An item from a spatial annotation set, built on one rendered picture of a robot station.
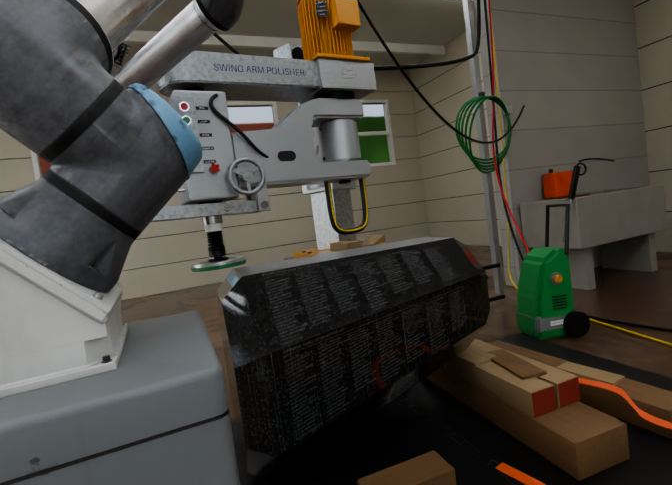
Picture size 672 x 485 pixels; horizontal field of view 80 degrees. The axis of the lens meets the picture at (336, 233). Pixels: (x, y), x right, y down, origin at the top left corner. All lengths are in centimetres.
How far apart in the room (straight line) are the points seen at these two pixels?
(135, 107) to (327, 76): 135
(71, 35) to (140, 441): 51
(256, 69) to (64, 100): 124
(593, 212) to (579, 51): 208
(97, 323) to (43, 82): 30
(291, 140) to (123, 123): 120
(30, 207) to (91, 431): 29
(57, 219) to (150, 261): 710
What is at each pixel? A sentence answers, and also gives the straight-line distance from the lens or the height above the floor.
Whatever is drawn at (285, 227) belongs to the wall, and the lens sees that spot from 799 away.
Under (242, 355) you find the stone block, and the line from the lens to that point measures 142.
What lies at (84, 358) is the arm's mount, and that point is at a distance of 62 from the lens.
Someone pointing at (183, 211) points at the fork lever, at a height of 109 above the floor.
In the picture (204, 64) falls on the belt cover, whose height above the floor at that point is 164.
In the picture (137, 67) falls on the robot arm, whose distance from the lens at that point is 132.
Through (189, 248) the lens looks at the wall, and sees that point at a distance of 771.
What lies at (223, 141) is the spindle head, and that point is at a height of 134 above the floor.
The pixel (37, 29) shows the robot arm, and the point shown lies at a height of 128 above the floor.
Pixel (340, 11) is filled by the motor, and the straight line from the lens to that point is 203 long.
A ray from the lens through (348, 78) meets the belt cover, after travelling 197.
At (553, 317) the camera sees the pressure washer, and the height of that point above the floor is 15.
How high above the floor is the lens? 101
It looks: 3 degrees down
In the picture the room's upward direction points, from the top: 8 degrees counter-clockwise
